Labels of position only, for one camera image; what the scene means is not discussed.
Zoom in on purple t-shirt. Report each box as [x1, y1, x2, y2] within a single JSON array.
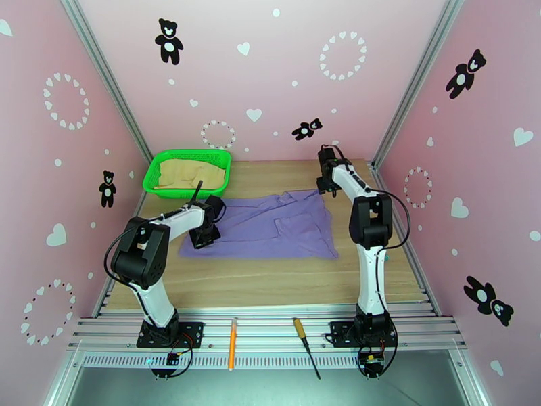
[[178, 189, 340, 261]]

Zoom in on beige cloth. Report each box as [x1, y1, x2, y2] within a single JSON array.
[[157, 158, 226, 191]]

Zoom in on green plastic basket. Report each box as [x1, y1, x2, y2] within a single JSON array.
[[142, 149, 235, 197]]

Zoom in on orange pen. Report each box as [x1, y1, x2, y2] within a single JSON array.
[[228, 319, 237, 372]]

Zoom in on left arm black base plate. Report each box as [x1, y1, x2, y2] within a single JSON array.
[[136, 321, 205, 349]]

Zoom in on aluminium rail platform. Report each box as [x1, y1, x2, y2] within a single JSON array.
[[67, 305, 468, 372]]

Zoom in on black electronic device with wires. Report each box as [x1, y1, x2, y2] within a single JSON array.
[[151, 332, 196, 381]]

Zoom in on yellow handled screwdriver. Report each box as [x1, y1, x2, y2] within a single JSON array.
[[293, 317, 322, 380]]

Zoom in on aluminium frame post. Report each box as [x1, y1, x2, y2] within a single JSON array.
[[57, 0, 154, 164], [371, 0, 468, 169]]

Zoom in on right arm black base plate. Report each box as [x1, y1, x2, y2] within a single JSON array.
[[329, 321, 399, 349]]

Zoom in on red black power wires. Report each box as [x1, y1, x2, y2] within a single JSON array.
[[356, 332, 399, 378]]

